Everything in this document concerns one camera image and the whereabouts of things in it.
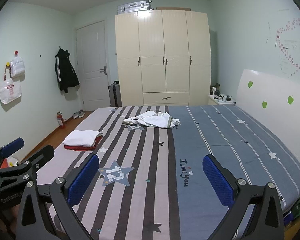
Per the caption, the silver suitcase with handle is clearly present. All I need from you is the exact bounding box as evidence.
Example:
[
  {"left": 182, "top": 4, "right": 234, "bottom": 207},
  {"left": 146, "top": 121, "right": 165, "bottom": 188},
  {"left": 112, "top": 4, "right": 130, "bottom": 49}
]
[{"left": 117, "top": 1, "right": 154, "bottom": 15}]

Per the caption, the bed with striped star sheet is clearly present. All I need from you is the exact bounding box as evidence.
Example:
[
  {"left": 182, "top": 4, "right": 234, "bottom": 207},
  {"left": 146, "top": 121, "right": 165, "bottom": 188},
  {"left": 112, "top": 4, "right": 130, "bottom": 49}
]
[{"left": 36, "top": 105, "right": 300, "bottom": 240}]

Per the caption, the red fire extinguisher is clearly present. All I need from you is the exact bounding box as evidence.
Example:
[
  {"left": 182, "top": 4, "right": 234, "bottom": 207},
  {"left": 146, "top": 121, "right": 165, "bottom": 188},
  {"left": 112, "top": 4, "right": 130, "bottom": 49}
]
[{"left": 56, "top": 110, "right": 66, "bottom": 130}]

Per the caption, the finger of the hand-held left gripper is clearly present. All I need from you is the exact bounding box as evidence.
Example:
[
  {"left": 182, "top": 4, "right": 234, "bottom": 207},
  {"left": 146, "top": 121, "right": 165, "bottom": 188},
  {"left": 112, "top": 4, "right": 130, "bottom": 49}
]
[
  {"left": 0, "top": 137, "right": 24, "bottom": 169},
  {"left": 0, "top": 145, "right": 55, "bottom": 182}
]

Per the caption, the white shopping bag red print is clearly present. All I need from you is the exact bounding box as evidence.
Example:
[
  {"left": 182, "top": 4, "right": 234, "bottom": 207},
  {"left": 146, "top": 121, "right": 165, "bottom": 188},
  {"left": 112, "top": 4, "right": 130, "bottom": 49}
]
[{"left": 0, "top": 66, "right": 22, "bottom": 105}]

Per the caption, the white room door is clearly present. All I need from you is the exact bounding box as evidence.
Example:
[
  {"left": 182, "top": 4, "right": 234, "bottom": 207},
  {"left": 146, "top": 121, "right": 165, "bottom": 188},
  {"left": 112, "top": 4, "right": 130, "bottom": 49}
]
[{"left": 76, "top": 21, "right": 110, "bottom": 111}]

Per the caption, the cream four-door wardrobe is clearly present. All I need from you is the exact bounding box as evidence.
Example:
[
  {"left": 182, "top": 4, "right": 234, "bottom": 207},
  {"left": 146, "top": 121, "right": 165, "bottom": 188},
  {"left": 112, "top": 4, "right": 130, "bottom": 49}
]
[{"left": 115, "top": 9, "right": 212, "bottom": 106}]

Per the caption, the red and white packet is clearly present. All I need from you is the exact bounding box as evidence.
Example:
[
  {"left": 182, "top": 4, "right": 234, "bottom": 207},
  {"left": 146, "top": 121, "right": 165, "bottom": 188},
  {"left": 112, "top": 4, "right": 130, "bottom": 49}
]
[{"left": 0, "top": 156, "right": 20, "bottom": 168}]

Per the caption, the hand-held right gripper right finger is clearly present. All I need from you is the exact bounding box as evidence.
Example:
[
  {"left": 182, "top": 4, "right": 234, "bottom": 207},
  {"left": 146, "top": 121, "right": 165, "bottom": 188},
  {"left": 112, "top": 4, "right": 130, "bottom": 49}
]
[{"left": 202, "top": 154, "right": 286, "bottom": 240}]

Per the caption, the small white plastic bag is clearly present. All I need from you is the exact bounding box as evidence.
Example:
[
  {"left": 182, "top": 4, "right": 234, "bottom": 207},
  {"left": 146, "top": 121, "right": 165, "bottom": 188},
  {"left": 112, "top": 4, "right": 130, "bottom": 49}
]
[{"left": 10, "top": 55, "right": 25, "bottom": 78}]

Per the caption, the white nightstand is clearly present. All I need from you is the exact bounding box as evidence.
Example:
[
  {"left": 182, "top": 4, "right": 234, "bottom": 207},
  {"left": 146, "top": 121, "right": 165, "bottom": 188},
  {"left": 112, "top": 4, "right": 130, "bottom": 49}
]
[{"left": 208, "top": 94, "right": 237, "bottom": 105}]

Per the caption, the folded red garment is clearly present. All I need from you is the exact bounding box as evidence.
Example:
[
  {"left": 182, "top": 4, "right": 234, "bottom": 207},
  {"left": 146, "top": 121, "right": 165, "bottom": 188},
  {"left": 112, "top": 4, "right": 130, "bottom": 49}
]
[{"left": 63, "top": 135, "right": 103, "bottom": 151}]

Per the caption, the black jacket with white stripes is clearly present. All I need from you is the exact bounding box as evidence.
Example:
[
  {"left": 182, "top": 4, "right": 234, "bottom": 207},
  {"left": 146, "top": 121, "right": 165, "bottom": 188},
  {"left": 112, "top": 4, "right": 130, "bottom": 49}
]
[{"left": 55, "top": 47, "right": 80, "bottom": 93}]

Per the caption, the folded white garment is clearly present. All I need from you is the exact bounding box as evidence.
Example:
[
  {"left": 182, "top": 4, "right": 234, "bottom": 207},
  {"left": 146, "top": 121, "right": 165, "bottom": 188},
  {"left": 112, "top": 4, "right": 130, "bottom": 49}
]
[{"left": 62, "top": 130, "right": 102, "bottom": 147}]

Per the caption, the white shirt with beige trim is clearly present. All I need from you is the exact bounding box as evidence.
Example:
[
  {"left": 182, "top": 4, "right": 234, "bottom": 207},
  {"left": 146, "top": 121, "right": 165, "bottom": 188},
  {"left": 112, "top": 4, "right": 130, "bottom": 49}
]
[{"left": 122, "top": 110, "right": 181, "bottom": 128}]

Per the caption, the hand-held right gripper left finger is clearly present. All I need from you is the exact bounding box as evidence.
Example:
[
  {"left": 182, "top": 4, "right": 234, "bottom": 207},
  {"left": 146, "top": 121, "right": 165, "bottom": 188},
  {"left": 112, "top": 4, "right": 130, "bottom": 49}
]
[{"left": 16, "top": 152, "right": 100, "bottom": 240}]

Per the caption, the dark grey ribbed suitcase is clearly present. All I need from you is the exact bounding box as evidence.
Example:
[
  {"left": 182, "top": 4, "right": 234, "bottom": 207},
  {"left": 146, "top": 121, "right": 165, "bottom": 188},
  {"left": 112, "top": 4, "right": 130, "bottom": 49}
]
[{"left": 108, "top": 81, "right": 122, "bottom": 107}]

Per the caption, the white headboard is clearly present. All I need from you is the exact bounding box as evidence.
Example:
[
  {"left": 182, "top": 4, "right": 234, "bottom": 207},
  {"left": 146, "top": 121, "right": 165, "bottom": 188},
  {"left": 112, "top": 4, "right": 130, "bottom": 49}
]
[{"left": 236, "top": 69, "right": 300, "bottom": 140}]

